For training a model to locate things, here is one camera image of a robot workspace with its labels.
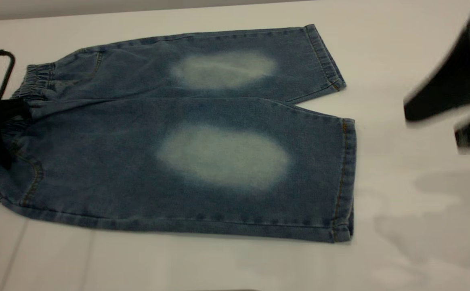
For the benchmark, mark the blue denim children's jeans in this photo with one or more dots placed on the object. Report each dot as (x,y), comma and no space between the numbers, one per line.
(110,169)

